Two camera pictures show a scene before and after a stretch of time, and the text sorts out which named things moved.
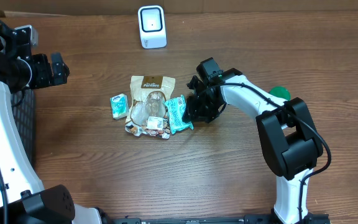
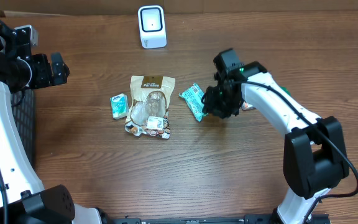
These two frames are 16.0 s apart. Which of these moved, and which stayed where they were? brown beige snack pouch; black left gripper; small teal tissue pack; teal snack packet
Moved: teal snack packet
Stayed: black left gripper; small teal tissue pack; brown beige snack pouch
